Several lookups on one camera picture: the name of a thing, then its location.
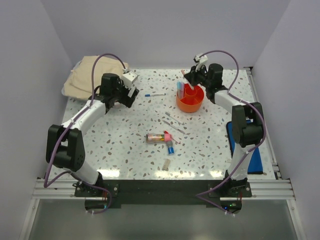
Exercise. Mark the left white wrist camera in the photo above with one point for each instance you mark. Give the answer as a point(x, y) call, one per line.
point(129, 78)

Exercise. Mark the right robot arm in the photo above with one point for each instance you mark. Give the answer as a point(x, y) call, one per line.
point(248, 126)

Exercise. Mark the peach tip white marker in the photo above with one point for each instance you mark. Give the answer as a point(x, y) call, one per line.
point(190, 85)

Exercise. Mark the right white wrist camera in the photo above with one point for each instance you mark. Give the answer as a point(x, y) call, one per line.
point(200, 60)

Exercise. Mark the orange round organizer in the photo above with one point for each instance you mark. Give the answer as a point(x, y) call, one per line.
point(191, 100)

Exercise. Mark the red white eraser pen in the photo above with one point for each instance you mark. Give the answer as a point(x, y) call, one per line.
point(175, 138)

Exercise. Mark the small beige eraser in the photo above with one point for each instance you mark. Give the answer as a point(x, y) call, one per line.
point(166, 164)

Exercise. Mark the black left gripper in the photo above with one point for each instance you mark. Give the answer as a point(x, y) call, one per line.
point(127, 101)

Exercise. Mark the blue cap grey glue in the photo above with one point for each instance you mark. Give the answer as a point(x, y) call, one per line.
point(170, 147)

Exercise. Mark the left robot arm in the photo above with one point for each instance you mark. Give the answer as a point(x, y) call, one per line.
point(65, 147)

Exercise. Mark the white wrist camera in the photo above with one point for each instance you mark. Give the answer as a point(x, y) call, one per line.
point(129, 78)
point(200, 60)

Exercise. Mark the blue cloth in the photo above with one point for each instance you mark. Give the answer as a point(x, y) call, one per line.
point(255, 166)

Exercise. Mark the clear purple gel pen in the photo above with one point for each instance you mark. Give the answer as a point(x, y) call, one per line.
point(174, 127)

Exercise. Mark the aluminium frame rail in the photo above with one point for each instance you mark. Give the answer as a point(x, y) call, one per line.
point(116, 146)

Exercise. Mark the blue tip white pen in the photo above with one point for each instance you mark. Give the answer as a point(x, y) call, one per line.
point(155, 95)

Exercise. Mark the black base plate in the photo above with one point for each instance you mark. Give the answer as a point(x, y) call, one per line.
point(116, 193)

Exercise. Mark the grey cap acrylic marker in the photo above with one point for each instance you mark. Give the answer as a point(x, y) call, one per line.
point(174, 118)

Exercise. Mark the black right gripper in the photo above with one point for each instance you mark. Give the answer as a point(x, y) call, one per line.
point(192, 75)

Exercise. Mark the pink cap clear tube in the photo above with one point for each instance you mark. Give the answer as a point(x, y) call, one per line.
point(158, 138)

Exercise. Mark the purple highlighter pen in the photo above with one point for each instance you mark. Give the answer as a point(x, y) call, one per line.
point(182, 86)

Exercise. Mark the beige cloth bag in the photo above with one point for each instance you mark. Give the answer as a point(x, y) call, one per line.
point(83, 79)

